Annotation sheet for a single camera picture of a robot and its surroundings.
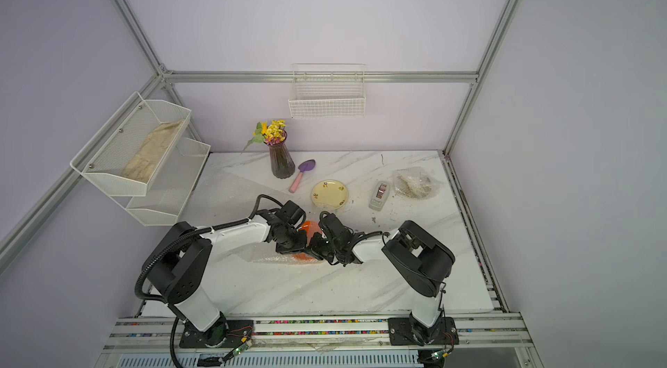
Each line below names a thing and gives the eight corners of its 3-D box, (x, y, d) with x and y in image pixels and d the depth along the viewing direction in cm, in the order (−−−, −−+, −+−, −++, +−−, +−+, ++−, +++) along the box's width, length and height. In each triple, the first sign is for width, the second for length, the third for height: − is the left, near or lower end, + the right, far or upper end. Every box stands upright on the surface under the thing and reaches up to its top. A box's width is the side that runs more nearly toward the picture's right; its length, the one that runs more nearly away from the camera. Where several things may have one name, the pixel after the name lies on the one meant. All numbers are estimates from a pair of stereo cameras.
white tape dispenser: (367, 208, 103) (368, 201, 100) (375, 186, 110) (376, 179, 107) (383, 212, 102) (384, 206, 98) (390, 190, 109) (391, 183, 105)
